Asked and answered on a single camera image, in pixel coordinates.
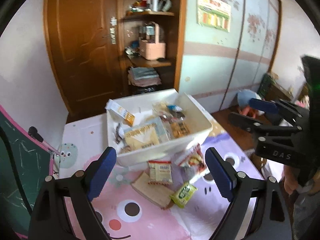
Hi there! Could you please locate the red white chip bag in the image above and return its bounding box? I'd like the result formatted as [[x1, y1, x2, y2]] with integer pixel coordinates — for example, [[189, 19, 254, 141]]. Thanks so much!
[[174, 144, 207, 177]]

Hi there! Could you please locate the brown white snack packet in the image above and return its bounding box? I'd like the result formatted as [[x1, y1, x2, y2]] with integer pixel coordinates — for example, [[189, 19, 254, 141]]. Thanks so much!
[[115, 123, 125, 144]]

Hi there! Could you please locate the orange white snack packet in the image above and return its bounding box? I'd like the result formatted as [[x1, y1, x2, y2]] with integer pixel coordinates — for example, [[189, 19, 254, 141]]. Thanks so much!
[[105, 99, 135, 126]]

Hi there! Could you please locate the white plastic bin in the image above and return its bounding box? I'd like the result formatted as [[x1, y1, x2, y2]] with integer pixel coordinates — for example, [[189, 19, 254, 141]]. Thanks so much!
[[105, 89, 212, 166]]

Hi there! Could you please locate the green chalkboard pink frame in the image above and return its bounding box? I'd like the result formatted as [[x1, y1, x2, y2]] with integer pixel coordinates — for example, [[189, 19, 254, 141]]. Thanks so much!
[[1, 107, 60, 239]]

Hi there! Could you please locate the yellow envelope snack bag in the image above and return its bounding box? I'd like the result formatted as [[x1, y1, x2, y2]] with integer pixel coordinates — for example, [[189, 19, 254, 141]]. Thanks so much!
[[124, 122, 169, 151]]

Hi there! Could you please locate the tan sandwich biscuit pack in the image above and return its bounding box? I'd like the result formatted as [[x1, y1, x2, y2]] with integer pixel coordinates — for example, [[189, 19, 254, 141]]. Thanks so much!
[[131, 172, 174, 210]]

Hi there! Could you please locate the pink storage basket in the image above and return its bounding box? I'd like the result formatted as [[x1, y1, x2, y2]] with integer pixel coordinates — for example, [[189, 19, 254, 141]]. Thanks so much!
[[139, 22, 166, 61]]

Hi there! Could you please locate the silver door handle lock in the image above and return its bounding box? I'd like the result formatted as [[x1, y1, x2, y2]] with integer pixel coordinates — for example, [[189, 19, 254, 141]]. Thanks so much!
[[102, 17, 117, 44]]

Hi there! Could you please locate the green snack packet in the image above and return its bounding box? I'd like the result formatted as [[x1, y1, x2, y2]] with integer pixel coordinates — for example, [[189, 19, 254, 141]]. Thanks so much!
[[170, 182, 197, 208]]

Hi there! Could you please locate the wall calendar poster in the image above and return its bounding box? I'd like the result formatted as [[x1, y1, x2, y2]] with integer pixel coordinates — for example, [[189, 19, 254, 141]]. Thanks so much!
[[196, 0, 231, 32]]

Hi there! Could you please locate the pink plastic stool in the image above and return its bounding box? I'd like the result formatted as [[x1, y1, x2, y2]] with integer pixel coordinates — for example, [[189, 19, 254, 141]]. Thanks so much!
[[238, 105, 259, 118]]

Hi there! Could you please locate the brown wooden door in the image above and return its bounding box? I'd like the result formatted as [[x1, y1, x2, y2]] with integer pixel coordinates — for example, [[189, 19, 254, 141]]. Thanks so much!
[[44, 0, 124, 121]]

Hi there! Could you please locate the folded cloth stack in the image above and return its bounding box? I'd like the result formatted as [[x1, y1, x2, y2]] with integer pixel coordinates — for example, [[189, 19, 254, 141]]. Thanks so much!
[[127, 67, 162, 87]]

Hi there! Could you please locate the wooden corner shelf unit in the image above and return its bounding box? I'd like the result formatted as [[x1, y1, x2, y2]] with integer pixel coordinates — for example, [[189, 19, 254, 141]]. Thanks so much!
[[117, 0, 187, 95]]

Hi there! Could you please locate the blue snack packet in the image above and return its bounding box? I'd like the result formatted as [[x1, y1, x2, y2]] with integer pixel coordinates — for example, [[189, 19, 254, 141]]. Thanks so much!
[[167, 105, 183, 113]]

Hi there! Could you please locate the pink cartoon play mat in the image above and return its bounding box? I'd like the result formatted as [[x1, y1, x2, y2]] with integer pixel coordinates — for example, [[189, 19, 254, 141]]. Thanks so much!
[[57, 113, 266, 240]]

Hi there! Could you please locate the white red cracker packet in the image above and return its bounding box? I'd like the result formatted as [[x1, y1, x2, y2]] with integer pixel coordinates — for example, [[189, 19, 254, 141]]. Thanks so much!
[[148, 160, 173, 185]]

